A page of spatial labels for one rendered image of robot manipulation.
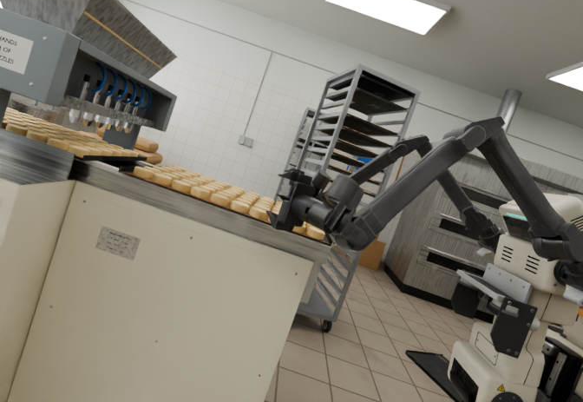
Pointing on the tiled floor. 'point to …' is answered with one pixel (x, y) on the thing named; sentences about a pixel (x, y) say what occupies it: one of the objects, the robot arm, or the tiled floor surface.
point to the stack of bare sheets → (435, 370)
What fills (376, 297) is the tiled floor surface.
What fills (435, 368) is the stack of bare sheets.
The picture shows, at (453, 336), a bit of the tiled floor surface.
